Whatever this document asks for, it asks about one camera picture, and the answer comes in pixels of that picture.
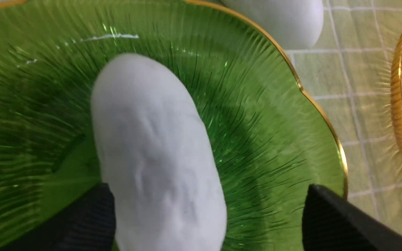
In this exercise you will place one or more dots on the green glass plate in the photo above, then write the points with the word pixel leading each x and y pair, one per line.
pixel 269 139

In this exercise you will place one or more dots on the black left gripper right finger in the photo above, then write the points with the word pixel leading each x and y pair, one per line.
pixel 330 223

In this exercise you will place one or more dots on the white radish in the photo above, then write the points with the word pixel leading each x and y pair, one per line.
pixel 294 24
pixel 156 157

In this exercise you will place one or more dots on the green checkered tablecloth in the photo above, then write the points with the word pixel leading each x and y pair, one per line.
pixel 348 73

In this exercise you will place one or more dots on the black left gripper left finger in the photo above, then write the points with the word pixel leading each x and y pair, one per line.
pixel 87 224

